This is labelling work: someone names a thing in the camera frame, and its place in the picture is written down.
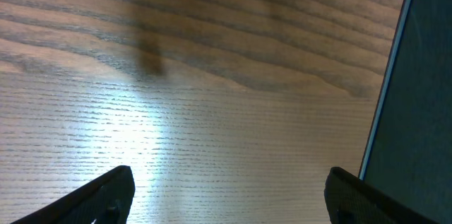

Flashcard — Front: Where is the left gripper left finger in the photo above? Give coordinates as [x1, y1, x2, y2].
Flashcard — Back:
[13, 165, 135, 224]

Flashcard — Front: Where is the black gift box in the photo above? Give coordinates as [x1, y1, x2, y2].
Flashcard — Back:
[359, 0, 451, 223]

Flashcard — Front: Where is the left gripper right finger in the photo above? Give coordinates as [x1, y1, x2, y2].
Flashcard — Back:
[324, 167, 435, 224]

